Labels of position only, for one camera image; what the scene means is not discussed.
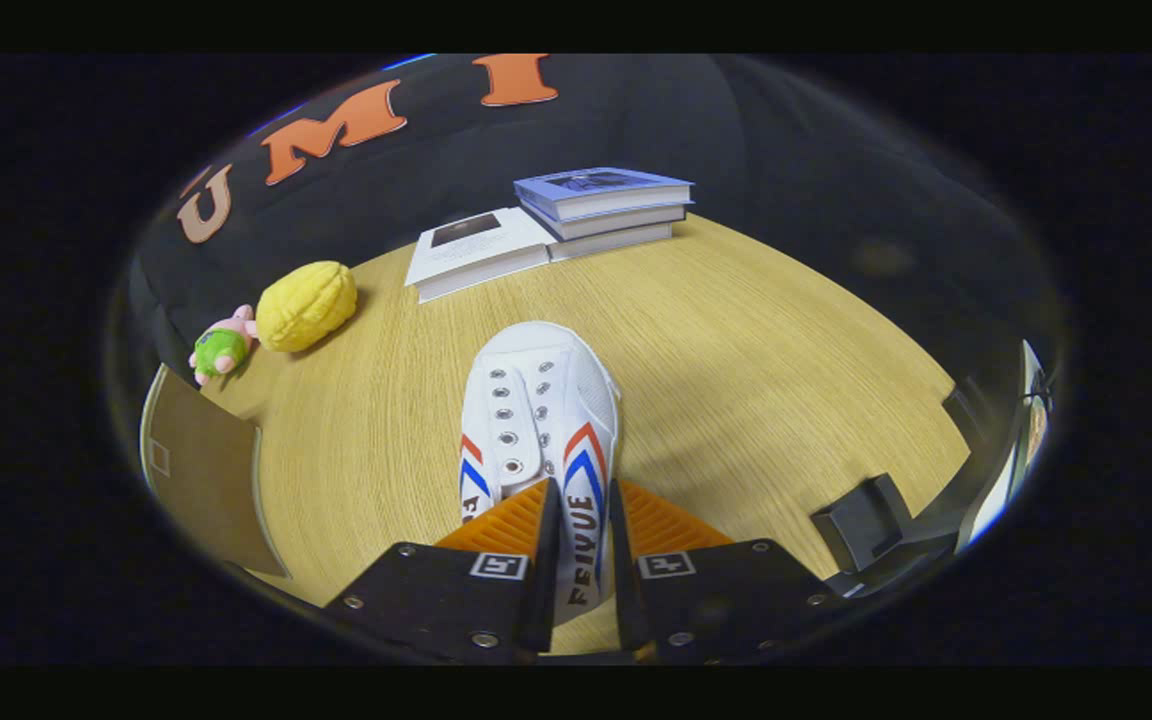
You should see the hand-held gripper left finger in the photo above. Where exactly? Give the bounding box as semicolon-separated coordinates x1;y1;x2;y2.
324;478;562;666

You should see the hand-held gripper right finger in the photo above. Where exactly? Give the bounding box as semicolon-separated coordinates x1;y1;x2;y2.
608;478;842;666

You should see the white shoe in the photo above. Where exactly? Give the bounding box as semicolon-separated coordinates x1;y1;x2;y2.
458;321;622;626

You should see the black table clamp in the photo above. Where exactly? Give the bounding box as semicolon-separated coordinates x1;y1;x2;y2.
811;474;937;573

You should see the white book dark photo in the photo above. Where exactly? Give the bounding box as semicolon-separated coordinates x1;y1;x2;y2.
404;207;555;304

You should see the plain white book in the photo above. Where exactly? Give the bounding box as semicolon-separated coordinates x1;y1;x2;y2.
548;222;675;263

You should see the yellow plush ball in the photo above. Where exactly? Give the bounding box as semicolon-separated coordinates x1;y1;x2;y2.
256;261;359;353

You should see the blue-grey book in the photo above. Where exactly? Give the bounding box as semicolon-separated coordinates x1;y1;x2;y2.
521;200;687;242

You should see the blue cover book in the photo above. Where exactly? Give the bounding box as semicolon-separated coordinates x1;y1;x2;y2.
514;167;694;222

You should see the pink plush toy green shirt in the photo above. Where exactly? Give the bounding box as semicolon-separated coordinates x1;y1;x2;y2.
189;305;259;387

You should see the black backdrop cloth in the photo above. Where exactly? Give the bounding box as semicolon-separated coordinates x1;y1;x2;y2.
126;55;1047;401

